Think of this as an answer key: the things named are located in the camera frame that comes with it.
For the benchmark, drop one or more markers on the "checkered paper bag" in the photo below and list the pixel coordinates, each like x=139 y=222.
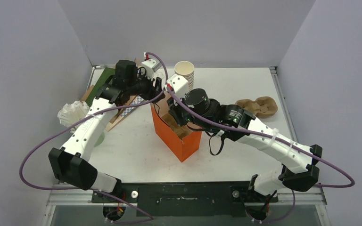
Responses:
x=135 y=101

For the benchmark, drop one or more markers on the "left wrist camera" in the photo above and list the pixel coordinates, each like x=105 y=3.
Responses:
x=151 y=66

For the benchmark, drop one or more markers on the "stack of pulp cup carriers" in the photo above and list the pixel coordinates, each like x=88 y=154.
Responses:
x=262 y=107

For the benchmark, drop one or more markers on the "white wrapped straws bundle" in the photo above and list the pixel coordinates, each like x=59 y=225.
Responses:
x=71 y=113

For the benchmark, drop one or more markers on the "pulp cup carrier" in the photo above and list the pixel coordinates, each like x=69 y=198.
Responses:
x=180 y=131

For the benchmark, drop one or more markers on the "green cup holder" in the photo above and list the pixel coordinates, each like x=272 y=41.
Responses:
x=100 y=139

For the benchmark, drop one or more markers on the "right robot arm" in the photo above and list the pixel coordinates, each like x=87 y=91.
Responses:
x=298 y=171

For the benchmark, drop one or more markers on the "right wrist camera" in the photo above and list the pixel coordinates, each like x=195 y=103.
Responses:
x=179 y=85

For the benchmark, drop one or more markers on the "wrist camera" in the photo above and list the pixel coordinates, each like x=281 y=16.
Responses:
x=151 y=66
x=179 y=85

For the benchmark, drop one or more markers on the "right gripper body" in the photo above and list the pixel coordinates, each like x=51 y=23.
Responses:
x=175 y=113

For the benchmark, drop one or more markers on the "stack of paper cups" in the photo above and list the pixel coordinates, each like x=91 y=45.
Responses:
x=185 y=69

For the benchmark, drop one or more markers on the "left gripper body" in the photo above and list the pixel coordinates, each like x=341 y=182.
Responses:
x=145 y=87

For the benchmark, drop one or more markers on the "brown paper bags stack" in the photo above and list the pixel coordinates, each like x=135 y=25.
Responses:
x=115 y=120

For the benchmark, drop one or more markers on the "green paper bag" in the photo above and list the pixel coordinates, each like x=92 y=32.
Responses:
x=98 y=79

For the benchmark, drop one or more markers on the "orange paper bag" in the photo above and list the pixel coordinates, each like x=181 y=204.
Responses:
x=181 y=148

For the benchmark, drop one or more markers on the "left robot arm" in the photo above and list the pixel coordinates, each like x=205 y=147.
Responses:
x=70 y=163

